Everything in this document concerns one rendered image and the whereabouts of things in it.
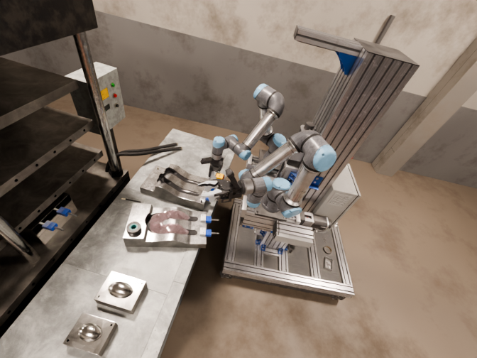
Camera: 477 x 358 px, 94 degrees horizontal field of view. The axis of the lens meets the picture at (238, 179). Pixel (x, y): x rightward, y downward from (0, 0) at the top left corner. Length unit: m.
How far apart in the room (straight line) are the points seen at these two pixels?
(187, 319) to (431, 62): 4.15
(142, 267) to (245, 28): 2.99
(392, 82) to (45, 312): 2.02
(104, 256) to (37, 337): 0.43
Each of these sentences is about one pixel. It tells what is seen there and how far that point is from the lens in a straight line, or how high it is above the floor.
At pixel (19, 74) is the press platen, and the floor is 1.54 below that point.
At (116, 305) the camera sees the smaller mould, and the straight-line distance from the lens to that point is 1.44.
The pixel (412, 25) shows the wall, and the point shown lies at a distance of 3.87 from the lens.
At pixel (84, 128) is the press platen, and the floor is 1.28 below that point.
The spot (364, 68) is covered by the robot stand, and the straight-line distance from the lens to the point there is 1.28.
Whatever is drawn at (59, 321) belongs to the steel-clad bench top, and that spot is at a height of 0.80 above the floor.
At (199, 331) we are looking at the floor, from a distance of 2.26.
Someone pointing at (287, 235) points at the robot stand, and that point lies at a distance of 1.62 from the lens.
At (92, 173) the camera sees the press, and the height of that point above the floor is 0.79.
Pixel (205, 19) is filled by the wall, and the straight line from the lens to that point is 3.55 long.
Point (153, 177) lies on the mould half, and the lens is 1.88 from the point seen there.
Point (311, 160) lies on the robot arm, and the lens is 1.12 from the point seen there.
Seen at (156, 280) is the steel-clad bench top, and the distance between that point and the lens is 1.52.
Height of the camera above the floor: 2.22
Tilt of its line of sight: 45 degrees down
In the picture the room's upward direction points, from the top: 16 degrees clockwise
